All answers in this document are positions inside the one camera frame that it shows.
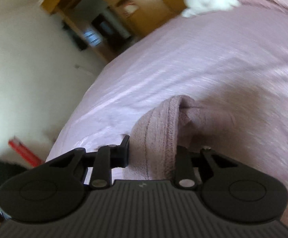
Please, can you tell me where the pink knitted cardigan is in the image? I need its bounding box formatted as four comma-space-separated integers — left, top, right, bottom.
123, 95, 235, 180

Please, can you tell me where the red box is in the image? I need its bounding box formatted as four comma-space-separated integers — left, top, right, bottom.
8, 137, 44, 167

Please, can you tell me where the pink bedspread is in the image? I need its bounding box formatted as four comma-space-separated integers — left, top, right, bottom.
45, 0, 288, 228

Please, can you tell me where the wooden wardrobe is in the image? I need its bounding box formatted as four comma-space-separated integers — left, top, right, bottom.
41, 0, 185, 62

